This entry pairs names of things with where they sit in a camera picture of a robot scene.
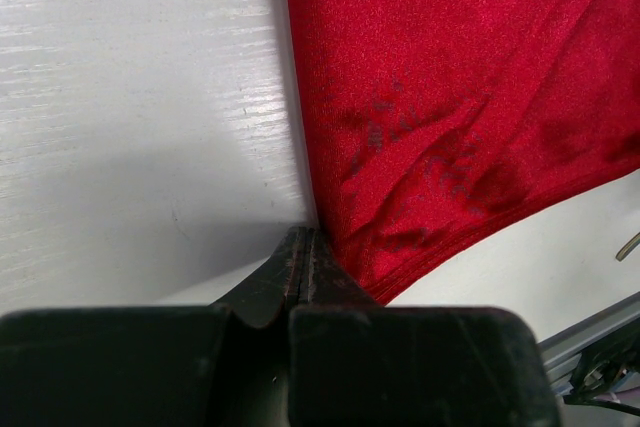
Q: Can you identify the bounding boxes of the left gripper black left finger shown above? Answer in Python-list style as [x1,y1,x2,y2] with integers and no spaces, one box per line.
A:
[213,227,305,329]

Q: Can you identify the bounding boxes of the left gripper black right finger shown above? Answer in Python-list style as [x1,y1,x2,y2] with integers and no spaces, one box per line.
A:
[297,228,378,308]

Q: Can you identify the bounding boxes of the red cloth napkin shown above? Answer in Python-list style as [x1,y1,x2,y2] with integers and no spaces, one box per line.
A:
[288,0,639,303]

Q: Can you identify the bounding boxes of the iridescent metal fork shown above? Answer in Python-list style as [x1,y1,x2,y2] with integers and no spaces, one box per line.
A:
[615,233,640,262]

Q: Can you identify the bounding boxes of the aluminium front rail frame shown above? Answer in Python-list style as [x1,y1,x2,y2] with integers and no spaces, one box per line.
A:
[539,293,639,388]

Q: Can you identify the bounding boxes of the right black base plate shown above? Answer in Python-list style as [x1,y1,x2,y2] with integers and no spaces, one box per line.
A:
[563,333,639,417]

